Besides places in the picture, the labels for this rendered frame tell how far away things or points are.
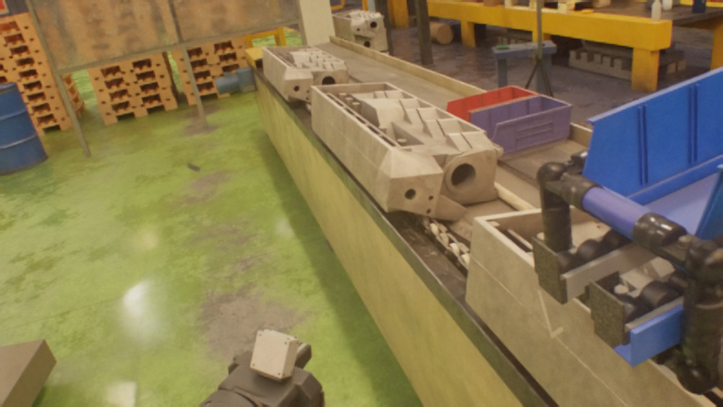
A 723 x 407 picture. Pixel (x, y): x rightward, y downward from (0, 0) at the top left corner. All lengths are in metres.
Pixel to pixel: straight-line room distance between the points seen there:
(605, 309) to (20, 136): 6.33
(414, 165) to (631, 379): 0.85
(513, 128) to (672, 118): 1.28
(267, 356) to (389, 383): 1.54
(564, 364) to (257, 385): 0.49
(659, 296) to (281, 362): 0.39
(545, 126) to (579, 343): 1.27
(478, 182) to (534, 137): 0.46
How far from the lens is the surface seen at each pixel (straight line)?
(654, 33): 5.20
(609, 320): 0.55
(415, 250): 1.41
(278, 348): 0.60
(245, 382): 0.63
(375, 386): 2.13
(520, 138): 1.97
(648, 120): 0.66
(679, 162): 0.72
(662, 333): 0.54
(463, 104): 2.24
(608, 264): 0.64
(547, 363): 0.94
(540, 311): 0.92
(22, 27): 8.06
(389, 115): 1.94
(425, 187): 1.44
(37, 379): 2.69
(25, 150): 6.60
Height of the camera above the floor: 1.51
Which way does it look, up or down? 26 degrees down
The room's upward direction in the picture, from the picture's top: 10 degrees counter-clockwise
